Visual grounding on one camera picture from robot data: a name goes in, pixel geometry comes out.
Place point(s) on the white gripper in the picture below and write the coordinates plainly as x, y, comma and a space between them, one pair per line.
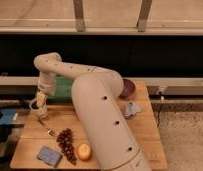
47, 87

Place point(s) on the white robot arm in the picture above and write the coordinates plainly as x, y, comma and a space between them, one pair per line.
94, 93

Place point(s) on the green plastic tray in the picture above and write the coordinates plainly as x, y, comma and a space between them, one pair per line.
63, 91

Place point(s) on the blue object at left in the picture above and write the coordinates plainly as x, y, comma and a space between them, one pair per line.
8, 116

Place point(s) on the metal fork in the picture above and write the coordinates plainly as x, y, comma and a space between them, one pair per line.
48, 130

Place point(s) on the bunch of dark grapes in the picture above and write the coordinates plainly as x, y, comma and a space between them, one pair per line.
65, 142

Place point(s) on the blue sponge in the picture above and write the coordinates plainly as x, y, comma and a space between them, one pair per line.
49, 156

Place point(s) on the yellow apple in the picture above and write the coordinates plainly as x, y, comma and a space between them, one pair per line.
83, 152

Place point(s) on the purple bowl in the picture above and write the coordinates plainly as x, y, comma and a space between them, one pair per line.
128, 88

